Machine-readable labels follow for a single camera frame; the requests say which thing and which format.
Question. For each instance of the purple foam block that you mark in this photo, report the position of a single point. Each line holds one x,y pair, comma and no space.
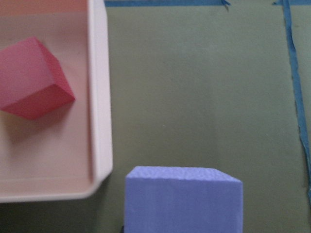
170,199

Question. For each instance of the pink plastic bin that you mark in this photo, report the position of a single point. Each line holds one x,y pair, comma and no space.
67,153

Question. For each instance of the red foam block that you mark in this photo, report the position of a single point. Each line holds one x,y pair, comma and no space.
32,82

